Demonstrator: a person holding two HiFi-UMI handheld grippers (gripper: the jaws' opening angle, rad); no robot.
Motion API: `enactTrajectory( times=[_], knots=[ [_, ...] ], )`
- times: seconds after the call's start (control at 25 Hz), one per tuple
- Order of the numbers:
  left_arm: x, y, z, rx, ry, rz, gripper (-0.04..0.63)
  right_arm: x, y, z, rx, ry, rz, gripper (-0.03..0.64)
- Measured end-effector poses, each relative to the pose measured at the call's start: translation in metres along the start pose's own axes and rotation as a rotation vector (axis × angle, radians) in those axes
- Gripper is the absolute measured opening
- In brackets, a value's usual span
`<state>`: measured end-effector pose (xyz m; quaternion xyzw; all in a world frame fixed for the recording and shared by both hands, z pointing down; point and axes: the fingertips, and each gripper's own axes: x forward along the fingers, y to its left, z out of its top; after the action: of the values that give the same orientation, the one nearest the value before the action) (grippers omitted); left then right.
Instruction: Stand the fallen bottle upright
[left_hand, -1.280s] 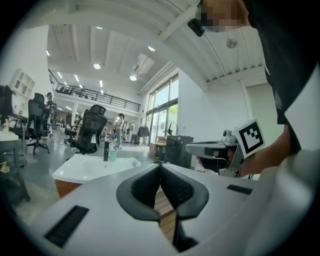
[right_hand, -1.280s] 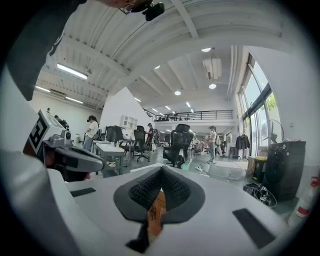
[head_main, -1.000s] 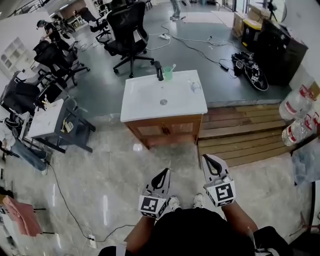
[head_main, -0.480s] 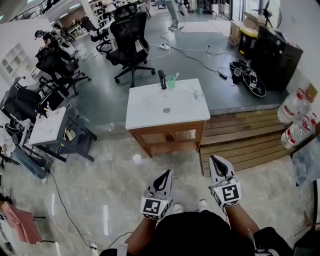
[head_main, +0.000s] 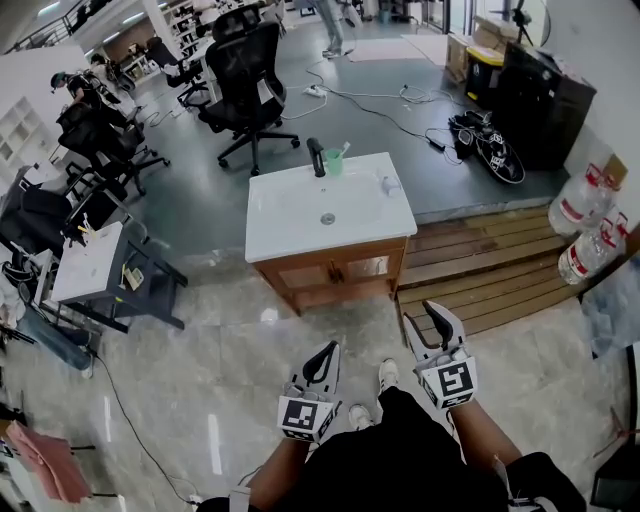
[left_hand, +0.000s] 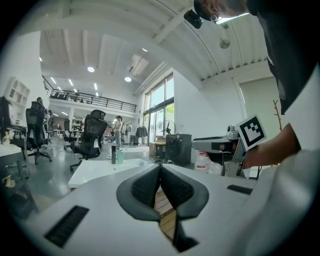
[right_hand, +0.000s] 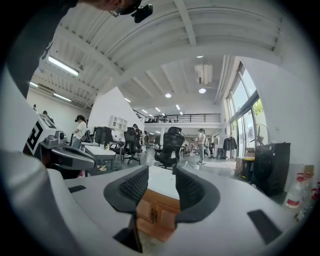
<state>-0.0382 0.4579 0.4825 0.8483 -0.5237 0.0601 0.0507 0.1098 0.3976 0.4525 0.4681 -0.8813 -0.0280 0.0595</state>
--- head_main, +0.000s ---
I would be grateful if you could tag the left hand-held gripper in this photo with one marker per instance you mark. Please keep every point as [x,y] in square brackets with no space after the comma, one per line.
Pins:
[300,415]

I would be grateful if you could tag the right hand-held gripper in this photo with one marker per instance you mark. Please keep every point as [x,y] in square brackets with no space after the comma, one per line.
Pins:
[452,380]

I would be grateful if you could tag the person's right forearm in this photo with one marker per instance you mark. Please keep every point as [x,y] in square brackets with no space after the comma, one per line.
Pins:
[485,435]

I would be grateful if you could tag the person's left forearm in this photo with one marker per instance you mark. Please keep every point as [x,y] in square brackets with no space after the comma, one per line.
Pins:
[280,465]

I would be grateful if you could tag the person's right white shoe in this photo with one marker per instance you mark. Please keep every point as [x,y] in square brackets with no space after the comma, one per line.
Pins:
[389,372]

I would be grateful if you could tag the person's white shoe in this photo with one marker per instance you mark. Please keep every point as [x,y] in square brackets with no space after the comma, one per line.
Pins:
[389,372]
[360,416]

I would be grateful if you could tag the person's left white shoe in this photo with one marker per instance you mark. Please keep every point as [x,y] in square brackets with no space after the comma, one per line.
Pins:
[360,416]

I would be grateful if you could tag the wooden decking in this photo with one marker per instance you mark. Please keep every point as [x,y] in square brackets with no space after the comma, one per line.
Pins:
[480,260]

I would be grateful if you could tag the wooden vanity cabinet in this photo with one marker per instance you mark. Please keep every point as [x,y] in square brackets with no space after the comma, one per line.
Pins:
[315,280]

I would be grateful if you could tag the person's body in black clothing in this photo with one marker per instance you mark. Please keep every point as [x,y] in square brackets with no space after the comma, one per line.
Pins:
[400,460]

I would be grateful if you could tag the metal sink drain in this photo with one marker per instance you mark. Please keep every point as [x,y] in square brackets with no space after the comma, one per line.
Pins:
[327,218]

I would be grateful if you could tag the white ceramic sink basin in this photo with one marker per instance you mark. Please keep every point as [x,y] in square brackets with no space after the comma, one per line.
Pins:
[300,210]

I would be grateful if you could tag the large clear water jug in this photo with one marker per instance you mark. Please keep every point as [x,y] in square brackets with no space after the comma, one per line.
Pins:
[590,252]
[580,202]

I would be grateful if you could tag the clear plastic sheet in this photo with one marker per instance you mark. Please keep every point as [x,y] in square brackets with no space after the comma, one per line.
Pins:
[610,310]

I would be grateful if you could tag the pile of black gear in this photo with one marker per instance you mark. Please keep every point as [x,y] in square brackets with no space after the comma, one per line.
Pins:
[492,150]

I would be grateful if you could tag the small white desk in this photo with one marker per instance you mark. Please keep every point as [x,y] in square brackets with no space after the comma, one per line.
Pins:
[155,270]

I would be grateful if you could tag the green cup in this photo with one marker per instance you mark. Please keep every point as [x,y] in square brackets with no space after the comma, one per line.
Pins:
[334,162]

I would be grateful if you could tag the black faucet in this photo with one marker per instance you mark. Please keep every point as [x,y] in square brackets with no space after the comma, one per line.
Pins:
[316,155]

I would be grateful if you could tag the black cabinet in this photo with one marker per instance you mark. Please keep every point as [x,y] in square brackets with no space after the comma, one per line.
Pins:
[540,105]

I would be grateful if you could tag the black bin with yellow lid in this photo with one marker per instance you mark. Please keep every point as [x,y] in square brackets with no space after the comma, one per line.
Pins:
[482,70]

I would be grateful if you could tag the blue jeans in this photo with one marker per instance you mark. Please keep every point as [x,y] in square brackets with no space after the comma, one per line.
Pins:
[55,340]

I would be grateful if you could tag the white power strip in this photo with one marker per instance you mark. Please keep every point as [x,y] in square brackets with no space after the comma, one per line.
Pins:
[314,91]

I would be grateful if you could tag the pink cloth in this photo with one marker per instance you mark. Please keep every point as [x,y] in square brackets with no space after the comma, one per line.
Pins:
[50,465]

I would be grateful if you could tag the open cardboard box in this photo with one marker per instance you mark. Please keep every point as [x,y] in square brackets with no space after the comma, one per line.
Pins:
[492,32]

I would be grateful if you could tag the large black mesh office chair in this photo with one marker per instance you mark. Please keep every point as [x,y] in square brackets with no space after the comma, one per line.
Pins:
[245,70]

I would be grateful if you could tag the black standing fan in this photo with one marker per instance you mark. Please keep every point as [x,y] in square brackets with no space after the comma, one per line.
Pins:
[522,22]

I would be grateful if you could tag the white shelf unit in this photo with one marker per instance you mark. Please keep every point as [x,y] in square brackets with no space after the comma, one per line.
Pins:
[20,130]

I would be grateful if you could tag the black mezzanine railing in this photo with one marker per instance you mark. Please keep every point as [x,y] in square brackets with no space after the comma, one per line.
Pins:
[55,22]

